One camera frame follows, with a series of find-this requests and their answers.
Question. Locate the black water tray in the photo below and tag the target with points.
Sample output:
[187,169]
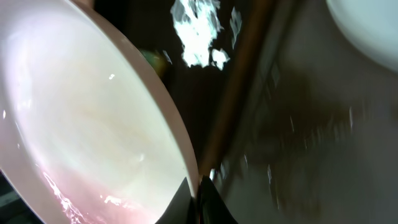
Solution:
[196,91]

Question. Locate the teal yellow sponge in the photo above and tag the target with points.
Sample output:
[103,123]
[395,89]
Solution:
[157,62]

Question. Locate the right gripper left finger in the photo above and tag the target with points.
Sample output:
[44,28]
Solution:
[181,209]

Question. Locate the white plate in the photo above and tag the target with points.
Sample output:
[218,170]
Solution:
[89,133]
[371,26]

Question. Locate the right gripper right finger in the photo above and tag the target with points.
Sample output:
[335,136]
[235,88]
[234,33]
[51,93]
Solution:
[212,208]

